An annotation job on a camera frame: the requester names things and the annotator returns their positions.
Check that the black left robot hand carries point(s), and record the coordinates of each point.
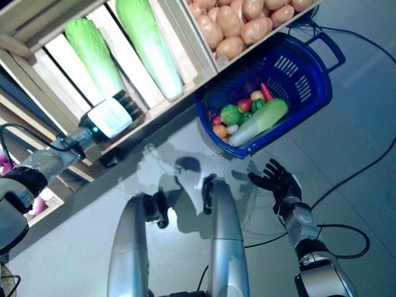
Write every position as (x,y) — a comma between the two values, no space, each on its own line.
(108,119)

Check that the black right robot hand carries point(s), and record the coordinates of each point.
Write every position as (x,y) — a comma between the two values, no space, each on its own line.
(278,185)

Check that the green white napa cabbage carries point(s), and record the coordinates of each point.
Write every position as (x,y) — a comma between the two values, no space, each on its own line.
(260,122)
(148,46)
(89,52)

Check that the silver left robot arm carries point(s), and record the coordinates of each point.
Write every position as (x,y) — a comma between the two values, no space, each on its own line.
(40,161)

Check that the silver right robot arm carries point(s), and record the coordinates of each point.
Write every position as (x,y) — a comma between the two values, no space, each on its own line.
(304,216)

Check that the blue plastic shopping basket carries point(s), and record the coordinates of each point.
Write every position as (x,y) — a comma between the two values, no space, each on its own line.
(315,92)

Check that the small white garlic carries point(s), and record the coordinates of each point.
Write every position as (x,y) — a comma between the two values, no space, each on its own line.
(232,129)

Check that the small green pepper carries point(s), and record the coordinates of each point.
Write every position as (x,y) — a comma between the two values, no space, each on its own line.
(246,117)
(256,106)

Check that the small orange fruit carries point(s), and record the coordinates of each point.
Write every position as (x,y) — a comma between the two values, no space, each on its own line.
(220,131)

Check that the round green bell pepper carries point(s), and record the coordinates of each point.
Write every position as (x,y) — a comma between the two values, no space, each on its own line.
(230,114)

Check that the small red tomato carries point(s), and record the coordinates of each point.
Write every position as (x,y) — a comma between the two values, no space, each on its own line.
(244,105)

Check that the small red vegetable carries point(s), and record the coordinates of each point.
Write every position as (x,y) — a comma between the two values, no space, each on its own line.
(217,120)

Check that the small tan potato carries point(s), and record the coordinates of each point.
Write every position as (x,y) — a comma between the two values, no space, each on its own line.
(256,95)

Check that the small orange carrot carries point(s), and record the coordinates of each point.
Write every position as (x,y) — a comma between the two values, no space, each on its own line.
(266,92)

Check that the wooden crate with purple turnips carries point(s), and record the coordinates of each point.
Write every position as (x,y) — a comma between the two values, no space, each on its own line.
(57,202)

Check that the dark robot pelvis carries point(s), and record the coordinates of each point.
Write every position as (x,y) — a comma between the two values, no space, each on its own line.
(185,294)

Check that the wooden crate with potatoes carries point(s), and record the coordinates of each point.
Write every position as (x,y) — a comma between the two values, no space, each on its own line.
(263,38)

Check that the wooden display shelf dark frame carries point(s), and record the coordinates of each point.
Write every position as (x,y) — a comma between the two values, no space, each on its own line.
(31,77)

